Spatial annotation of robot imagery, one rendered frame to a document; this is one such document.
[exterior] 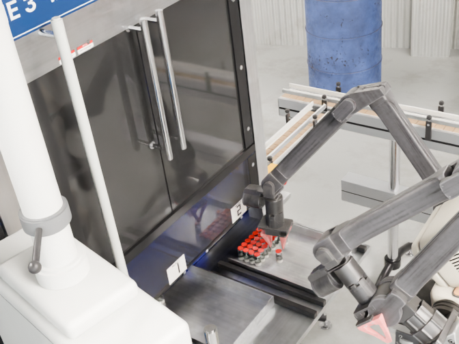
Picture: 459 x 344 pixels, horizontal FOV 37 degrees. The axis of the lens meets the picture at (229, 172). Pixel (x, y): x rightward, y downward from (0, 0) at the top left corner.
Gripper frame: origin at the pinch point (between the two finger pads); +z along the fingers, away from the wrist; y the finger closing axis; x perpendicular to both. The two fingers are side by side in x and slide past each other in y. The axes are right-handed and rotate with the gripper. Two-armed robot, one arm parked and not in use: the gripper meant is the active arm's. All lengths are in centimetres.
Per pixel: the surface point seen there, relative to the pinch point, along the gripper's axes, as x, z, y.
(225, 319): 29.1, 7.7, 7.7
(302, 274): 3.7, 7.2, -9.5
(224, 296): 19.7, 7.7, 11.8
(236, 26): -18, -68, 14
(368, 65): -276, 62, 24
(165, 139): 27, -54, 19
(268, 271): 5.1, 7.4, 2.0
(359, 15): -271, 24, 30
